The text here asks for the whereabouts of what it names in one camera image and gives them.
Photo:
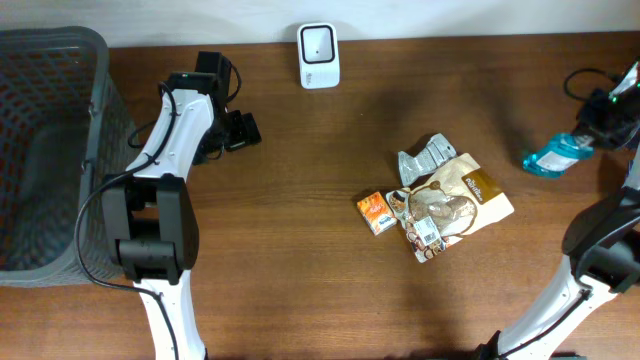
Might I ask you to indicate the silver foil snack packet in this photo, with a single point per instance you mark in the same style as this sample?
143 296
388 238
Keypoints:
435 154

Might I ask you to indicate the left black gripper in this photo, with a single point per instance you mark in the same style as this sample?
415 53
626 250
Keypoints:
245 129

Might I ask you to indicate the small orange snack packet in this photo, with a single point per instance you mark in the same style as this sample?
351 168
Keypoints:
377 213

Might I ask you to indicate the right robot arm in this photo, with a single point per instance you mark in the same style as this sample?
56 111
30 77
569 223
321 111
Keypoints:
601 245

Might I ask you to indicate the beige PanTree snack pouch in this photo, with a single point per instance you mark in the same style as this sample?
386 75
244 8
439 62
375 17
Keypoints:
459 199

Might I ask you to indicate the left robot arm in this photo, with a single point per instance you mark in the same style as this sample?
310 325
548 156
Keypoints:
151 227

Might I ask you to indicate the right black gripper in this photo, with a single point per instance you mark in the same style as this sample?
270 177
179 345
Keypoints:
589 122

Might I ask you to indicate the grey plastic mesh basket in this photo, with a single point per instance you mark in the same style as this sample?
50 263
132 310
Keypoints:
64 127

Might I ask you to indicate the white barcode scanner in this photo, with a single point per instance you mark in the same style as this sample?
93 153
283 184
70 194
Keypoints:
318 54

